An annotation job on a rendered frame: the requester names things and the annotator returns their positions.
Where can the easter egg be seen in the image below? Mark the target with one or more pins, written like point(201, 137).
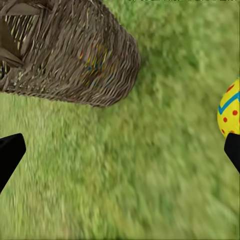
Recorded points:
point(228, 114)

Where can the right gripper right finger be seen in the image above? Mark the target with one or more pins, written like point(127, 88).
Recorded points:
point(232, 149)

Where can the wicker basket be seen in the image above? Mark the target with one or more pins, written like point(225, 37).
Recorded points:
point(72, 51)

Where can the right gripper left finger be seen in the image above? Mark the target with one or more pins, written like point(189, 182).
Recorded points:
point(12, 149)

